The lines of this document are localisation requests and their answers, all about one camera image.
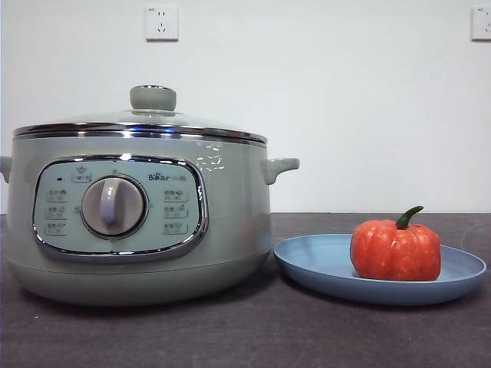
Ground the orange pumpkin with green stem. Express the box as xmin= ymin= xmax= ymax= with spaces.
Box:
xmin=350 ymin=205 xmax=442 ymax=281

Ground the pale green electric steamer pot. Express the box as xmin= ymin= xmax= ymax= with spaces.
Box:
xmin=0 ymin=130 xmax=300 ymax=307

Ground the white wall socket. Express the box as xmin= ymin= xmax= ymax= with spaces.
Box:
xmin=145 ymin=6 xmax=180 ymax=42
xmin=471 ymin=6 xmax=491 ymax=41

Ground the glass lid with green knob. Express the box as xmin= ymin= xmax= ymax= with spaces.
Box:
xmin=12 ymin=84 xmax=268 ymax=146

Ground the blue round plate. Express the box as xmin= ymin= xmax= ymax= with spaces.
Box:
xmin=272 ymin=233 xmax=487 ymax=307

